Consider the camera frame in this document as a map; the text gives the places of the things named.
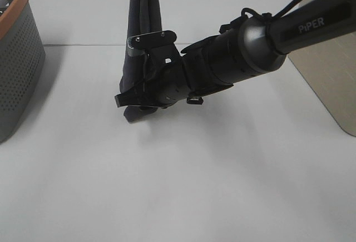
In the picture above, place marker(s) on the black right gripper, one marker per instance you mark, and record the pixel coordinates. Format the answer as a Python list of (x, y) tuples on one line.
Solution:
[(165, 80)]

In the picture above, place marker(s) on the dark grey towel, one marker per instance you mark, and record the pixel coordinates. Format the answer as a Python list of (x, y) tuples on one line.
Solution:
[(144, 16)]

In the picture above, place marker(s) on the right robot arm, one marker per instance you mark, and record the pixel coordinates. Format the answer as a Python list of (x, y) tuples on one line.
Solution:
[(249, 46)]

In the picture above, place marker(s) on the grey basket with orange rim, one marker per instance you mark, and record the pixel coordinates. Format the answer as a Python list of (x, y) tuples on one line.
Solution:
[(22, 59)]

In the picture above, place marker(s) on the beige basket with grey rim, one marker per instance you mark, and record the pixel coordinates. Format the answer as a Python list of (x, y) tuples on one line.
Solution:
[(329, 70)]

